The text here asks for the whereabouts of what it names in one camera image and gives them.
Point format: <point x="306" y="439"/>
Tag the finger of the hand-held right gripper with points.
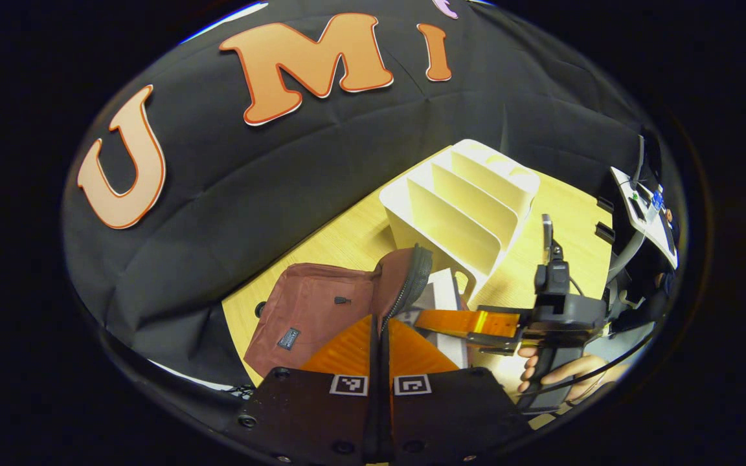
<point x="499" y="346"/>
<point x="463" y="322"/>

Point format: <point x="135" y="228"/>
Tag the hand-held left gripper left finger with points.
<point x="321" y="421"/>

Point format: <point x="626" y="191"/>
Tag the white bookshelf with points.
<point x="451" y="220"/>

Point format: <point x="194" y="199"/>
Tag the black backdrop cloth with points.
<point x="269" y="168"/>

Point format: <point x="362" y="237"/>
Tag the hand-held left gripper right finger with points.
<point x="451" y="421"/>

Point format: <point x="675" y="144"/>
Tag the grey equipment stand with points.
<point x="625" y="259"/>

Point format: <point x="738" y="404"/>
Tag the maroon schoolbag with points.
<point x="311" y="304"/>

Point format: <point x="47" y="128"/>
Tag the grey portrait cover book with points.
<point x="444" y="291"/>

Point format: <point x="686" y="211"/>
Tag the white electronic device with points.
<point x="645" y="213"/>

